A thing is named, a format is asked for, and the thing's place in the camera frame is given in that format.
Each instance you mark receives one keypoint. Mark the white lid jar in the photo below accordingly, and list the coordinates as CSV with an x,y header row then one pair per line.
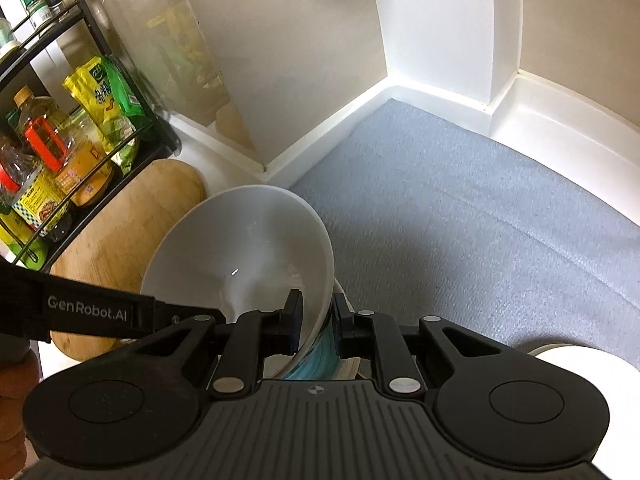
x,y
9,40

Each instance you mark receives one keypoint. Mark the yellow snack packet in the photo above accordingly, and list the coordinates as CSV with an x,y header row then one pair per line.
x,y
92,92

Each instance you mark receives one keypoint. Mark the large white floral plate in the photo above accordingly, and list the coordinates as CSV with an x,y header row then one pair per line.
x,y
565,360

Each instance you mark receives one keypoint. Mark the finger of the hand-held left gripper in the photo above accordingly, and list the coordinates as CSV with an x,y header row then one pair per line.
x,y
175,312

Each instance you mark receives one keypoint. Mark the green snack packet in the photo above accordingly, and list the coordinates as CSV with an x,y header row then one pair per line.
x,y
125,100

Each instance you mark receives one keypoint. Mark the black metal kitchen rack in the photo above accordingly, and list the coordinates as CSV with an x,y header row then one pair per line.
x,y
150,127

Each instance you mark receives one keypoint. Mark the person's left hand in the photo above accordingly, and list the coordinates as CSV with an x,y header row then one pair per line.
x,y
15,410

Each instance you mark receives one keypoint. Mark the oil bottle with red cap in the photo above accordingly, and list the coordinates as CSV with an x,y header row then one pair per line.
x,y
25,190

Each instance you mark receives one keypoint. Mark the green lid spice jar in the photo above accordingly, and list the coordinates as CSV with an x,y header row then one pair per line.
x,y
35,7

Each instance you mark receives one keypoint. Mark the grey cloth mat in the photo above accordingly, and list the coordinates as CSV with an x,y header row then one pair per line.
x,y
450,210

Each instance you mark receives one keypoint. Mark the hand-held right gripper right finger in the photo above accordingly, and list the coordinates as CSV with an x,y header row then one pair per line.
x,y
340,321

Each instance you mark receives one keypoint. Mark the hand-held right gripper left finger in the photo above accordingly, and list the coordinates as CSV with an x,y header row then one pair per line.
x,y
296,321

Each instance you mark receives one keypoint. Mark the white bowl with blue pattern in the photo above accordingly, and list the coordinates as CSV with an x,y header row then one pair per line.
x,y
235,240

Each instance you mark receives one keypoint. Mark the green glazed bowl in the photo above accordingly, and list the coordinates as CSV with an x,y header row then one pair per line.
x,y
315,362

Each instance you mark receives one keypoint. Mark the clear acrylic panel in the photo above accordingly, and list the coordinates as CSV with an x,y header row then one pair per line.
x,y
175,60

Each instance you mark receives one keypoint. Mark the round wooden cutting board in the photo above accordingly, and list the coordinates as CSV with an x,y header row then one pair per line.
x,y
125,240

